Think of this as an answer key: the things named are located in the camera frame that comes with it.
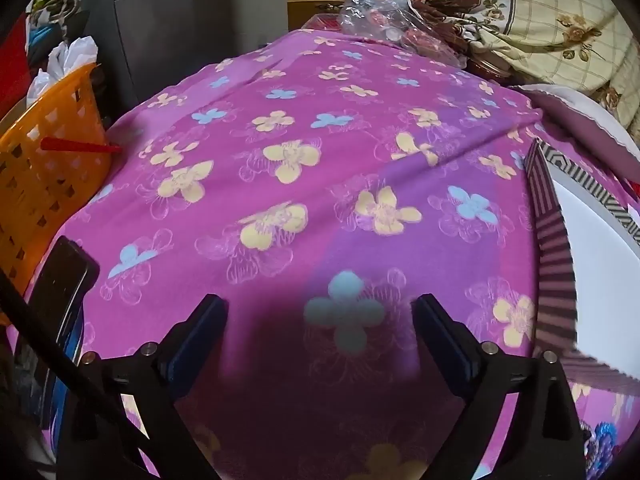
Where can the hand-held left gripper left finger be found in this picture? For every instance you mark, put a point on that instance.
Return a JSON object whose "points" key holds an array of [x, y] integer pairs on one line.
{"points": [[200, 340]]}

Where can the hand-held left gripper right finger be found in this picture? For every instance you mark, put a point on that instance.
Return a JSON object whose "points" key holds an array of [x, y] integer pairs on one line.
{"points": [[440, 340]]}

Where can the striped box with white inside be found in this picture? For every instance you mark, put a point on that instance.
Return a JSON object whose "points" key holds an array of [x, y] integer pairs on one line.
{"points": [[595, 270]]}

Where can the black phone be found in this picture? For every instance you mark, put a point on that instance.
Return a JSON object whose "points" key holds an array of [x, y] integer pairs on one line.
{"points": [[62, 290]]}

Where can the pink floral bedsheet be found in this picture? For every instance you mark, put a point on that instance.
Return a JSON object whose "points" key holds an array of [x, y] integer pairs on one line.
{"points": [[310, 170]]}

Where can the orange plastic basket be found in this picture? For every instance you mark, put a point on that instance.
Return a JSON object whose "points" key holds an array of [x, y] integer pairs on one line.
{"points": [[45, 180]]}

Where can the red stick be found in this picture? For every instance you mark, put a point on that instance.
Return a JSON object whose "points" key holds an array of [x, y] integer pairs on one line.
{"points": [[80, 146]]}

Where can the white pillow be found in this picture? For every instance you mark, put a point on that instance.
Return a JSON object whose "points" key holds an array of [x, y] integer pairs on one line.
{"points": [[585, 110]]}

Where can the white plastic bag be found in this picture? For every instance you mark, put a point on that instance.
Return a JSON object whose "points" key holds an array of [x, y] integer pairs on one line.
{"points": [[62, 62]]}

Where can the clear plastic bag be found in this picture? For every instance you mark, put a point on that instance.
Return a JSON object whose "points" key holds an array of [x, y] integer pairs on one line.
{"points": [[385, 20]]}

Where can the grey cabinet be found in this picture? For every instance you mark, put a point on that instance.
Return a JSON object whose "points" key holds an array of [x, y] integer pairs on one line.
{"points": [[195, 15]]}

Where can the cream floral quilt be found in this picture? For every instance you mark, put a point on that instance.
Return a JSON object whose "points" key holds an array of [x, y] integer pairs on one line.
{"points": [[550, 20]]}

